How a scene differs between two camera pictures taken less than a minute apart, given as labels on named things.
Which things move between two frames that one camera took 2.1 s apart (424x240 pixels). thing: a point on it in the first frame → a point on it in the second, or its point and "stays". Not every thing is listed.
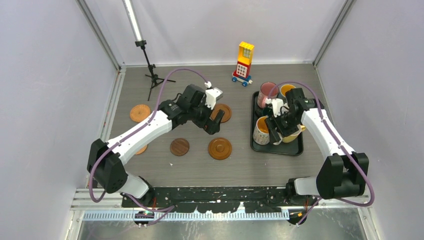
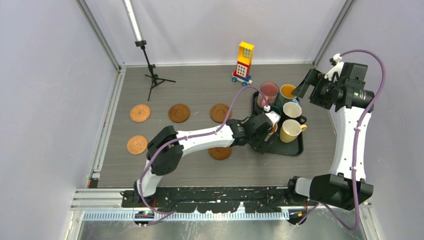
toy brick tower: (242, 74) stays
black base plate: (218, 199) stays
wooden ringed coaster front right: (220, 148) stays
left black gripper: (208, 125) → (262, 145)
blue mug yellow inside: (283, 88) stays
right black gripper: (273, 122) → (316, 78)
